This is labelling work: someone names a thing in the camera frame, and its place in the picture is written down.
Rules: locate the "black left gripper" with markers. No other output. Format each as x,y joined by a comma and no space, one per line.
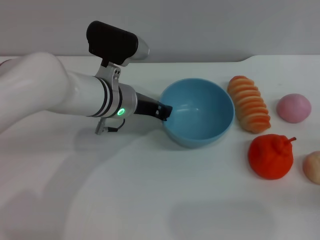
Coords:
147,106

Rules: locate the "blue bowl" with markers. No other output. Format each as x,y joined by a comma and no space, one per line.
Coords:
200,125

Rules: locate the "orange toy fruit with stem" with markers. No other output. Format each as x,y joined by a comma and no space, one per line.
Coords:
270,160

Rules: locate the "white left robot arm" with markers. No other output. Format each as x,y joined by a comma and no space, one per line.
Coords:
50,87

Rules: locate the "orange striped bread roll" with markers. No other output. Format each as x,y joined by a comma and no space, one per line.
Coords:
250,105

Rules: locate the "pink round bun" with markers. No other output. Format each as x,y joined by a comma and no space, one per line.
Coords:
293,108

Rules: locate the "beige round bun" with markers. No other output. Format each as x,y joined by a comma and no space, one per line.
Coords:
313,170

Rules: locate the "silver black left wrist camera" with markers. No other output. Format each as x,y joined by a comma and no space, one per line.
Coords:
112,42

